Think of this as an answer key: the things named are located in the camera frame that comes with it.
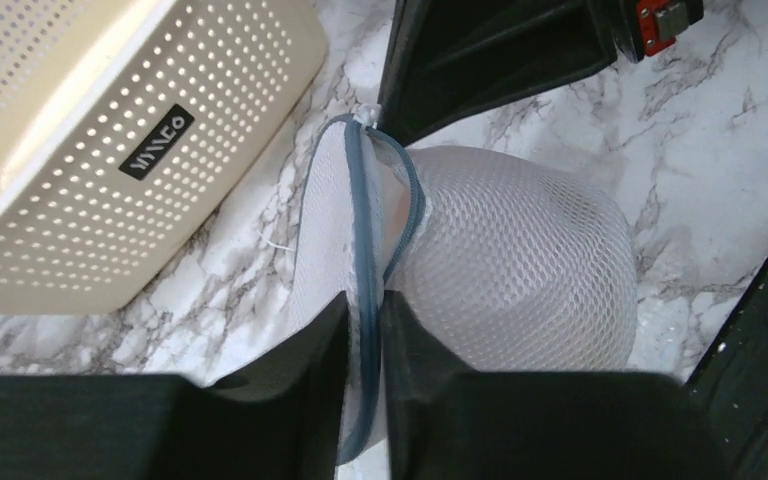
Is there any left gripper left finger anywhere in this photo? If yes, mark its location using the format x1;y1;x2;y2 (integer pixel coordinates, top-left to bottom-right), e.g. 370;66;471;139
0;294;349;479

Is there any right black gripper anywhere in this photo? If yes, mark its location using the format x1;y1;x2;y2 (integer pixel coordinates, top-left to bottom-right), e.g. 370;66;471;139
378;0;704;145

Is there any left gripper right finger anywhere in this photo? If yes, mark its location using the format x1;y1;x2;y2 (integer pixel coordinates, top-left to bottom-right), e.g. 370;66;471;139
380;291;728;479

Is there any white mesh laundry bag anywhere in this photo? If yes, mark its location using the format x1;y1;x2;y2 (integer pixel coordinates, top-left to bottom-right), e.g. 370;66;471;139
288;106;637;464

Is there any black front mounting rail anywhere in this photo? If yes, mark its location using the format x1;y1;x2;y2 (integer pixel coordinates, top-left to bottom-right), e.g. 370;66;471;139
686;257;768;479

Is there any cream perforated plastic basket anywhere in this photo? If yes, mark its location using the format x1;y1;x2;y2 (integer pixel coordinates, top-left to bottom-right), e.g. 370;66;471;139
0;0;328;315

